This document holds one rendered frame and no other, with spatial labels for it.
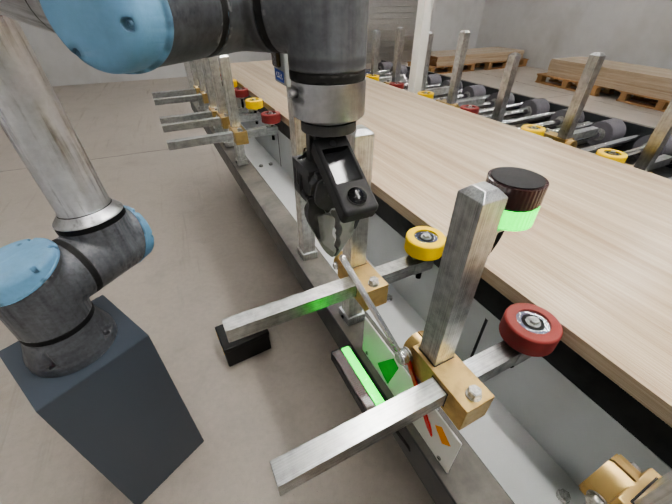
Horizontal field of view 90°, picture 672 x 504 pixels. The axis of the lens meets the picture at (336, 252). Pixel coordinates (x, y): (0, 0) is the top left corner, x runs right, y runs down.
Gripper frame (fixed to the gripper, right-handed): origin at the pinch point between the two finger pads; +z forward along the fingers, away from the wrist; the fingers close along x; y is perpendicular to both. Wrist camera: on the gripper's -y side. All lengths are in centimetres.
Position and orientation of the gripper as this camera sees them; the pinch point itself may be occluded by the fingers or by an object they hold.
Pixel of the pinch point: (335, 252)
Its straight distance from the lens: 53.5
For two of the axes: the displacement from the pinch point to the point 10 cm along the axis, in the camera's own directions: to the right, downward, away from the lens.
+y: -4.5, -5.4, 7.1
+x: -8.9, 2.7, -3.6
